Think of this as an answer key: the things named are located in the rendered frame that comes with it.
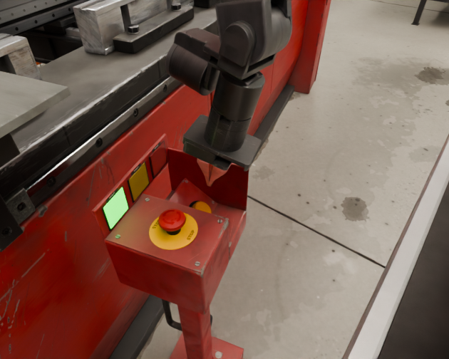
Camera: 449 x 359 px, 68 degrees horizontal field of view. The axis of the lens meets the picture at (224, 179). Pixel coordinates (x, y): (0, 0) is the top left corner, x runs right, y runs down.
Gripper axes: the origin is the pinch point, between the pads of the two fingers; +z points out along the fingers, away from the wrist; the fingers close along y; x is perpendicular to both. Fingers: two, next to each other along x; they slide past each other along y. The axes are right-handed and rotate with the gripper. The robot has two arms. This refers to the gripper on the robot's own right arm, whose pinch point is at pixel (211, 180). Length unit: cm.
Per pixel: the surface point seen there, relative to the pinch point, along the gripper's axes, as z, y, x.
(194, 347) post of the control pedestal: 49, -10, 8
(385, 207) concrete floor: 66, -68, -93
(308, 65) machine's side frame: 60, -6, -195
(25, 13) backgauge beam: 3, 62, -29
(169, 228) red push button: 0.0, 1.5, 11.7
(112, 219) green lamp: 2.7, 9.9, 12.8
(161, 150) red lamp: 0.6, 10.3, -2.1
